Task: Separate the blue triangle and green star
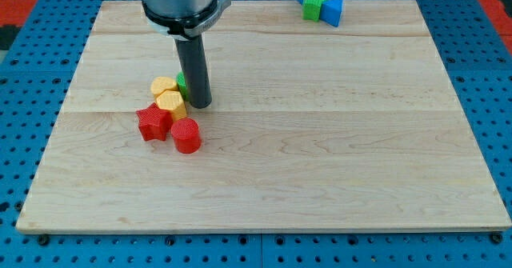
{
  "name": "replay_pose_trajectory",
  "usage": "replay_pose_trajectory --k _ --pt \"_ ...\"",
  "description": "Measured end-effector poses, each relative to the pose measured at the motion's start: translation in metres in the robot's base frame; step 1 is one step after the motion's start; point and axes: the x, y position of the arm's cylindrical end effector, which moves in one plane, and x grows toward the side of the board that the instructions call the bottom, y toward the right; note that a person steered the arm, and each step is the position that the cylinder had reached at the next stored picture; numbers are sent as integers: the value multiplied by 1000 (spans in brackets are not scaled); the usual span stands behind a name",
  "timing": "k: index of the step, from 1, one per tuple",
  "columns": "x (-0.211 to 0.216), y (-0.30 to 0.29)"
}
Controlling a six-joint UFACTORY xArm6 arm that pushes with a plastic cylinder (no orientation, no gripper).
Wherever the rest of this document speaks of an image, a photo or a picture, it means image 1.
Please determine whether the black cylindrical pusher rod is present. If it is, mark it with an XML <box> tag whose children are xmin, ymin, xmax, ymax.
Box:
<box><xmin>174</xmin><ymin>35</ymin><xmax>212</xmax><ymax>109</ymax></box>

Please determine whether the red star block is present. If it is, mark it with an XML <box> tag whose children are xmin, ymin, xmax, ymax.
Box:
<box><xmin>136</xmin><ymin>102</ymin><xmax>172</xmax><ymax>141</ymax></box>

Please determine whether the green star block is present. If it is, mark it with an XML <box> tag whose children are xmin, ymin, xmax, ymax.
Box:
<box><xmin>302</xmin><ymin>0</ymin><xmax>327</xmax><ymax>22</ymax></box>

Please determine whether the blue triangle block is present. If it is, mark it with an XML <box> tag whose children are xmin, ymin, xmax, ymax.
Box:
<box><xmin>319</xmin><ymin>0</ymin><xmax>344</xmax><ymax>27</ymax></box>

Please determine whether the green round block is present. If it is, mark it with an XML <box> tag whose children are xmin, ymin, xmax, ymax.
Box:
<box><xmin>175</xmin><ymin>71</ymin><xmax>189</xmax><ymax>102</ymax></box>

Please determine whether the yellow heart block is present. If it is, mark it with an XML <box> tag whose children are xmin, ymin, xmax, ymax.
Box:
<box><xmin>150</xmin><ymin>76</ymin><xmax>179</xmax><ymax>99</ymax></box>

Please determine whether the yellow hexagon block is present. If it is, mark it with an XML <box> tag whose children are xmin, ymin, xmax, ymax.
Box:
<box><xmin>156</xmin><ymin>90</ymin><xmax>187</xmax><ymax>122</ymax></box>

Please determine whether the red cylinder block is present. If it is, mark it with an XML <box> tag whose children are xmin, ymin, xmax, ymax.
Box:
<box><xmin>170</xmin><ymin>118</ymin><xmax>202</xmax><ymax>154</ymax></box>

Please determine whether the wooden board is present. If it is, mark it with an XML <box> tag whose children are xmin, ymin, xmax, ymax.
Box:
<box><xmin>16</xmin><ymin>0</ymin><xmax>511</xmax><ymax>234</ymax></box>

